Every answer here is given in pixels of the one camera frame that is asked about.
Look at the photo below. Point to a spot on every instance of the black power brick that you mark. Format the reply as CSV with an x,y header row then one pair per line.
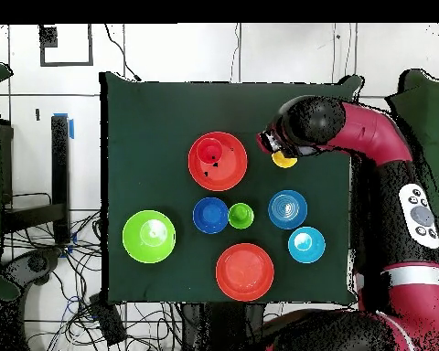
x,y
109,321

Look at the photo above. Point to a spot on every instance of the light blue plastic bowl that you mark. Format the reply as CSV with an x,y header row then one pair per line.
x,y
306,245

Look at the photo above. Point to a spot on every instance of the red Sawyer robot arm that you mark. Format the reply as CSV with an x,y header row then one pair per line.
x,y
387,219

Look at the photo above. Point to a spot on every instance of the green plastic bowl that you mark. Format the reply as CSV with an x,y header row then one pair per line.
x,y
142,241

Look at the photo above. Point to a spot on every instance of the black metal post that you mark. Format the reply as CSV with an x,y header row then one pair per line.
x,y
60,164

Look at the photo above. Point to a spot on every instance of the blue ribbed plastic bowl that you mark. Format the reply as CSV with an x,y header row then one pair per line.
x,y
287,210

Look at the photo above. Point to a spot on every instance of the blue tape strip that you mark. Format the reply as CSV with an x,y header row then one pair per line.
x,y
71,128

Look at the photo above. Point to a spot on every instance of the dark blue plastic bowl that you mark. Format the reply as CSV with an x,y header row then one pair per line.
x,y
210,215

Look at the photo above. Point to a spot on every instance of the yellow plastic cup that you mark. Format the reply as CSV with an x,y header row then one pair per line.
x,y
283,162

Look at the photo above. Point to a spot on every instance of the orange plastic bowl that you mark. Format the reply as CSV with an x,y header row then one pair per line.
x,y
245,272
226,172

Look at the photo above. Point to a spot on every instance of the grey pedestal foot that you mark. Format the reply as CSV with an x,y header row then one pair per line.
x,y
36,263

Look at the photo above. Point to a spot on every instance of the orange plastic cup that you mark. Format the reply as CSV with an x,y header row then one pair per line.
x,y
208,151

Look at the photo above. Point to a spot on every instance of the black square frame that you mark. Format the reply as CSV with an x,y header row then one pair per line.
x,y
66,64

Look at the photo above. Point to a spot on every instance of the green plastic cup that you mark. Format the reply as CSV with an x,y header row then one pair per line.
x,y
241,216

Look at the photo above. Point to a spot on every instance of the dark green tablecloth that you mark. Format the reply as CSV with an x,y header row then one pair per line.
x,y
150,120

